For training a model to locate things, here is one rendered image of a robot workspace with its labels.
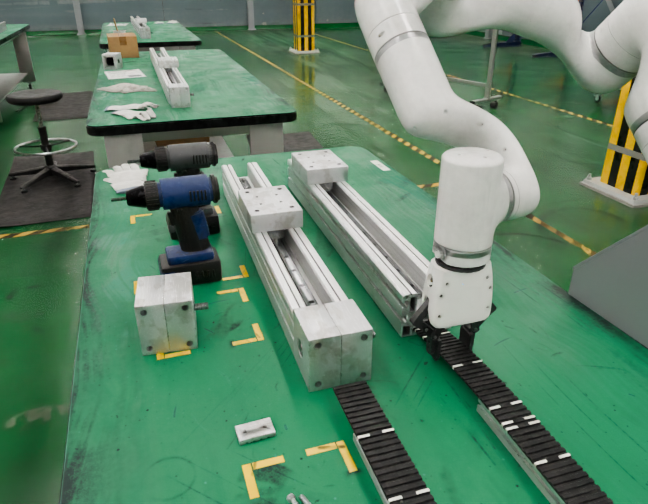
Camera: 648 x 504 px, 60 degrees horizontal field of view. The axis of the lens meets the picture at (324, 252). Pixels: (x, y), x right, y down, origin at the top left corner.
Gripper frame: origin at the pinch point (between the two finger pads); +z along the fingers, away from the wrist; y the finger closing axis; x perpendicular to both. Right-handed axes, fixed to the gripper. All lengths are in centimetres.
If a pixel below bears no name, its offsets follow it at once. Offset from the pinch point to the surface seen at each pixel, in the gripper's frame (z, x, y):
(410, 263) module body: -4.1, 20.3, 2.3
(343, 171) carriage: -8, 65, 4
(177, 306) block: -5.5, 15.5, -41.2
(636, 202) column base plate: 78, 194, 250
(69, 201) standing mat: 79, 310, -98
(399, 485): -0.1, -23.3, -19.5
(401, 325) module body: 0.7, 8.0, -4.9
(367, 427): 0.0, -13.5, -19.6
